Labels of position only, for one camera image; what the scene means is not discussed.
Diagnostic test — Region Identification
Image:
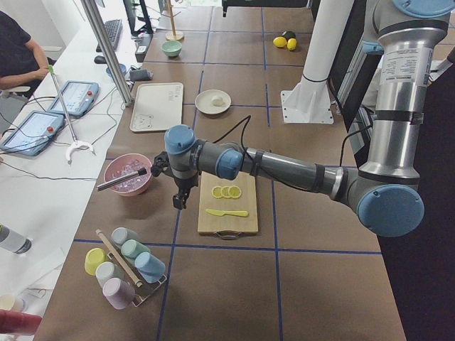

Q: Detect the light blue cup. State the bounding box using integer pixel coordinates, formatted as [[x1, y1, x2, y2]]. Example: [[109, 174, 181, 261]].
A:
[[134, 252, 166, 283]]

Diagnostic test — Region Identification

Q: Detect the yellow lemon left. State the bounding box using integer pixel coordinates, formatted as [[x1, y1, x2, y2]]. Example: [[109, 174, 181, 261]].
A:
[[273, 36, 287, 48]]

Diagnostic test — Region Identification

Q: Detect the cream bear tray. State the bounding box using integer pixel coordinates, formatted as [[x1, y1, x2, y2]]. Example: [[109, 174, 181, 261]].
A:
[[129, 82, 183, 133]]

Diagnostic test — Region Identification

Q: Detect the grey folded cloth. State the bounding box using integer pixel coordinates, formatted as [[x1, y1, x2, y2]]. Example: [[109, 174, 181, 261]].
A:
[[129, 69, 153, 82]]

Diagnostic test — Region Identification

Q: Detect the yellow lemon right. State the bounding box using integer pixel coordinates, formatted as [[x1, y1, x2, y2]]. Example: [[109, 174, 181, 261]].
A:
[[287, 38, 298, 51]]

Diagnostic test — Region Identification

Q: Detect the pink bowl with ice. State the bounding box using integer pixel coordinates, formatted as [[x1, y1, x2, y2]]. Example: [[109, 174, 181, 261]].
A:
[[103, 153, 154, 197]]

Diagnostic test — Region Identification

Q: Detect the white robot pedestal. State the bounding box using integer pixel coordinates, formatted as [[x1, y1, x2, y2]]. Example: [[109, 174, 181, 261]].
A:
[[281, 0, 354, 124]]

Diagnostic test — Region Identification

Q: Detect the lemon slice middle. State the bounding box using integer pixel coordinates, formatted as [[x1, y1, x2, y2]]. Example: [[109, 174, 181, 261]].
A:
[[220, 185, 232, 198]]

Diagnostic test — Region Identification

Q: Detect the red cylinder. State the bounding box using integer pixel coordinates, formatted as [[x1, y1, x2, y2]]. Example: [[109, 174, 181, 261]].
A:
[[1, 309, 42, 336]]

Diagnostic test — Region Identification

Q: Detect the seated person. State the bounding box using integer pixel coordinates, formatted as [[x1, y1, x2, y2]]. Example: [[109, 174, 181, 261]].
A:
[[1, 11, 55, 99]]

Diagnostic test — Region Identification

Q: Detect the white grey cup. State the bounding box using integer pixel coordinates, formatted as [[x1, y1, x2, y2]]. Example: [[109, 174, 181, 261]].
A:
[[95, 261, 124, 288]]

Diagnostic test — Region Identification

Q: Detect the teach pendant near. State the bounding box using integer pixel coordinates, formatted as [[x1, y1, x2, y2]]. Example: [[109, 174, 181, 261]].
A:
[[1, 110, 65, 156]]

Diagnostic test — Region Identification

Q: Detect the lemon slice near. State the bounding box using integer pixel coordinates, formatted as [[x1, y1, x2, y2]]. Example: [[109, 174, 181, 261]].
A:
[[211, 185, 224, 199]]

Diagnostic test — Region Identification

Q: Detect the mint green cup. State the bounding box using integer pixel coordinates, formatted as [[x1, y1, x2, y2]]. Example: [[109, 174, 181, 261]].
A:
[[121, 239, 151, 266]]

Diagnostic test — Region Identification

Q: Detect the mint green bowl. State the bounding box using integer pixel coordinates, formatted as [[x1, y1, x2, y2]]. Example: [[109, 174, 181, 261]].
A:
[[161, 40, 183, 58]]

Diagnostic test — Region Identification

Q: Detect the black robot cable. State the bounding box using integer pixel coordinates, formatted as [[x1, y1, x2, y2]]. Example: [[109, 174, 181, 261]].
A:
[[213, 115, 252, 157]]

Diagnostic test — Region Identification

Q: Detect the lemon slice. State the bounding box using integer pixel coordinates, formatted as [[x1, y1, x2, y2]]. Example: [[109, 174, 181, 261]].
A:
[[228, 185, 242, 199], [211, 185, 224, 199], [220, 185, 232, 198]]

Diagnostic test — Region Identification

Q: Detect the lemon slice far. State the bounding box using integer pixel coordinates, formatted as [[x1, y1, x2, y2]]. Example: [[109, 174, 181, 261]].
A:
[[228, 185, 242, 199]]

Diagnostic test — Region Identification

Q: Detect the yellow cup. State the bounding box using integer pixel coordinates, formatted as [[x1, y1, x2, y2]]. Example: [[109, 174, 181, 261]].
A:
[[84, 248, 107, 276]]

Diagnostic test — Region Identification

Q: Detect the yellow lemon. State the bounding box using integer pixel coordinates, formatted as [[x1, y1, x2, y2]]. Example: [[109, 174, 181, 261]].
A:
[[273, 36, 287, 48], [287, 38, 298, 51]]

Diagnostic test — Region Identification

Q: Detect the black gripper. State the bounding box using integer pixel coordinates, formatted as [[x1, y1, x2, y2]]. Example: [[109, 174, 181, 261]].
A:
[[173, 174, 198, 210], [222, 0, 308, 17]]

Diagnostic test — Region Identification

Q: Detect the wooden mug stand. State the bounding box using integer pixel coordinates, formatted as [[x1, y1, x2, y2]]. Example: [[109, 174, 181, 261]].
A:
[[166, 0, 184, 41]]

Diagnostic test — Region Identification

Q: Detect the white wire cup rack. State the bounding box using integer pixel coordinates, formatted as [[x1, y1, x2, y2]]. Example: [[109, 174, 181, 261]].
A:
[[95, 229, 168, 307]]

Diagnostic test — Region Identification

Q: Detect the black keyboard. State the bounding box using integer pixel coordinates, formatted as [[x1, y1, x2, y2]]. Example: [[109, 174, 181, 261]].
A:
[[104, 19, 122, 50]]

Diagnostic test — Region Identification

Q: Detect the bamboo cutting board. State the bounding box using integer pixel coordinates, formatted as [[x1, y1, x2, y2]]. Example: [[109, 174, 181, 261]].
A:
[[198, 173, 259, 239]]

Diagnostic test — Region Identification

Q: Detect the yellow plastic knife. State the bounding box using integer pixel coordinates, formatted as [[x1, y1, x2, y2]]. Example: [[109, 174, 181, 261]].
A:
[[205, 208, 249, 217]]

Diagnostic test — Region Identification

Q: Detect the reacher grabber tool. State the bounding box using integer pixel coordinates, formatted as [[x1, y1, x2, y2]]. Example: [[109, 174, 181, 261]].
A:
[[47, 64, 97, 165]]

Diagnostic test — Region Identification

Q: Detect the white round plate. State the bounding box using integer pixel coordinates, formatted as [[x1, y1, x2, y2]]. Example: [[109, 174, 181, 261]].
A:
[[195, 90, 232, 115]]

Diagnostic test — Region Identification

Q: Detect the teach pendant far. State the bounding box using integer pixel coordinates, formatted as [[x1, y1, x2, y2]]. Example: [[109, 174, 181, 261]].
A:
[[60, 81, 100, 118]]

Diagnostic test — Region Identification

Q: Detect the green avocado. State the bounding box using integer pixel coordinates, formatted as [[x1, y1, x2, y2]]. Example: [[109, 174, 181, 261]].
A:
[[282, 31, 296, 40]]

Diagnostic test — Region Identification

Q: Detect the pink cup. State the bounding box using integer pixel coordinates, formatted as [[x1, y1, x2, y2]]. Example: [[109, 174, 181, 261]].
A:
[[102, 278, 135, 310]]

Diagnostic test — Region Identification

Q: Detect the light blue bowl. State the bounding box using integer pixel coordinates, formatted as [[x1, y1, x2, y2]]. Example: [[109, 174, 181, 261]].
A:
[[105, 63, 127, 81]]

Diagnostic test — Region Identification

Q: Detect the teach pendant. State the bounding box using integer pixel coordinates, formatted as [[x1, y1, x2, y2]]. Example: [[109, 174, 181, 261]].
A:
[[60, 81, 100, 118], [1, 110, 65, 156]]

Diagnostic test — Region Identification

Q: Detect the aluminium frame post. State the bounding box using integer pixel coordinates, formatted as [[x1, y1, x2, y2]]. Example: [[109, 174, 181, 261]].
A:
[[81, 0, 134, 107]]

